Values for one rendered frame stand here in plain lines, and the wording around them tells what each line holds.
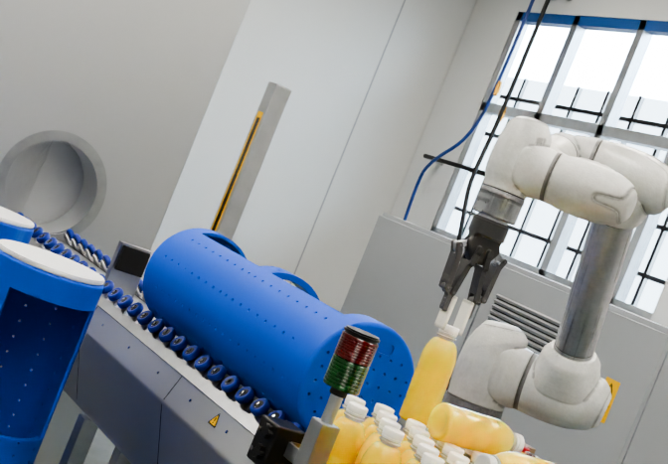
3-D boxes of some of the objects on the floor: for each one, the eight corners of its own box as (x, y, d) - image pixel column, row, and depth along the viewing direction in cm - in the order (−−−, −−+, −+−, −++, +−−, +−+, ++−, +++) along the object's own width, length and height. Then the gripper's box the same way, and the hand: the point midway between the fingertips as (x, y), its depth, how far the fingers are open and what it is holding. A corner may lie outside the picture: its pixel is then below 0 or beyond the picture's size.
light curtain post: (87, 573, 405) (283, 87, 402) (93, 582, 400) (292, 90, 397) (71, 570, 402) (267, 80, 399) (77, 579, 397) (276, 83, 394)
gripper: (511, 228, 253) (467, 335, 254) (450, 202, 244) (405, 314, 245) (534, 235, 247) (489, 347, 247) (472, 210, 238) (425, 325, 238)
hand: (453, 314), depth 246 cm, fingers closed on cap, 4 cm apart
